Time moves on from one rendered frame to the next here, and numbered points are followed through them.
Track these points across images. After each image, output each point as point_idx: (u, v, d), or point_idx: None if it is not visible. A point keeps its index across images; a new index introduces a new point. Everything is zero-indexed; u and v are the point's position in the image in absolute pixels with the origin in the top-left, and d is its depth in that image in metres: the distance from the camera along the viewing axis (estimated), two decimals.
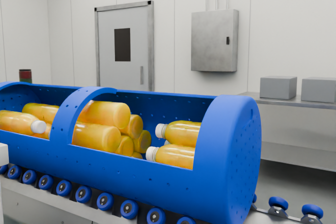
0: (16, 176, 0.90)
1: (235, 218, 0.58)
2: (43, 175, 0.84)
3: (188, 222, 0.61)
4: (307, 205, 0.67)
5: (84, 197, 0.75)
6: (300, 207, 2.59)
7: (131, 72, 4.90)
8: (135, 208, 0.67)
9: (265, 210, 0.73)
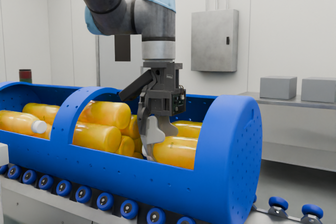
0: (16, 177, 0.90)
1: (236, 218, 0.58)
2: (44, 175, 0.84)
3: (188, 223, 0.61)
4: (307, 205, 0.67)
5: (83, 197, 0.75)
6: (300, 207, 2.59)
7: (131, 72, 4.90)
8: (135, 209, 0.67)
9: (265, 210, 0.73)
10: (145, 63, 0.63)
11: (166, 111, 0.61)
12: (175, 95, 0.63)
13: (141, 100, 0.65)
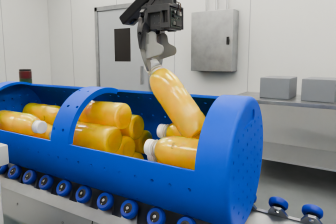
0: (15, 177, 0.90)
1: (237, 218, 0.58)
2: (44, 175, 0.84)
3: (188, 223, 0.61)
4: (307, 205, 0.67)
5: (83, 198, 0.75)
6: (300, 207, 2.59)
7: (131, 72, 4.90)
8: (134, 210, 0.67)
9: (265, 210, 0.73)
10: None
11: (165, 22, 0.65)
12: (173, 9, 0.66)
13: (141, 17, 0.68)
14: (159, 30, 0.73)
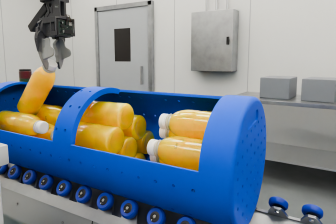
0: (13, 178, 0.90)
1: (241, 219, 0.58)
2: (46, 174, 0.84)
3: None
4: (307, 205, 0.67)
5: (81, 199, 0.75)
6: (300, 207, 2.59)
7: (131, 72, 4.90)
8: (133, 213, 0.67)
9: (265, 210, 0.73)
10: None
11: (53, 31, 0.83)
12: (61, 20, 0.85)
13: (39, 26, 0.87)
14: (58, 36, 0.91)
